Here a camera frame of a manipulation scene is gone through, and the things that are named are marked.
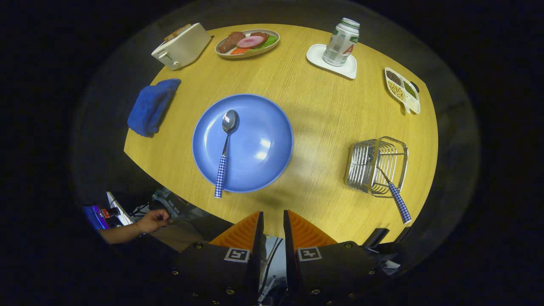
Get black angled bar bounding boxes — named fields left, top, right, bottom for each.
left=361, top=227, right=389, bottom=249
left=393, top=226, right=412, bottom=244

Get white divided dish with beans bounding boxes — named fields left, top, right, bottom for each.
left=385, top=67, right=421, bottom=115

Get large brown meat piece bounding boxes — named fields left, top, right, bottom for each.
left=218, top=31, right=246, bottom=54

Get silver wire basket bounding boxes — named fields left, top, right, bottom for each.
left=343, top=136, right=409, bottom=198

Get blue purple device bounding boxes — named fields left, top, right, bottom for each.
left=83, top=205, right=112, bottom=231

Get fork with checkered handle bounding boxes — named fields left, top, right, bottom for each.
left=376, top=166, right=412, bottom=225

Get dark floor equipment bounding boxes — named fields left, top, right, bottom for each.
left=132, top=187, right=192, bottom=219

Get white slim device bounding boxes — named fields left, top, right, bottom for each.
left=106, top=191, right=134, bottom=227

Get beige food plate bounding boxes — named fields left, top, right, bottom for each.
left=215, top=29, right=281, bottom=59

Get green lettuce leaf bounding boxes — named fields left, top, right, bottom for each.
left=255, top=35, right=279, bottom=49

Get white toaster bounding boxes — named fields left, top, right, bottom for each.
left=151, top=23, right=212, bottom=71

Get black cable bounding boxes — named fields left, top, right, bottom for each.
left=257, top=237, right=283, bottom=302

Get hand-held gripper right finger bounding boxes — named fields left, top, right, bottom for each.
left=283, top=210, right=389, bottom=306

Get blue folded towel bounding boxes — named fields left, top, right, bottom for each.
left=127, top=79, right=182, bottom=138

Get white bottle with green cap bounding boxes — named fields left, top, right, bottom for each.
left=323, top=17, right=361, bottom=67

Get blue plate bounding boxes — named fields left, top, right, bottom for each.
left=192, top=93, right=294, bottom=193

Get white square coaster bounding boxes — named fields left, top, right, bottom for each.
left=306, top=44, right=357, bottom=80

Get person's khaki trousers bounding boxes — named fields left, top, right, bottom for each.
left=151, top=217, right=234, bottom=253

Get spoon with checkered handle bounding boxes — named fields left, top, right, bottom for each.
left=214, top=110, right=240, bottom=199

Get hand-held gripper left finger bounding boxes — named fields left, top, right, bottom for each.
left=170, top=211, right=265, bottom=306

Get pink ham slice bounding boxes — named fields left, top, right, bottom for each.
left=237, top=36, right=265, bottom=49

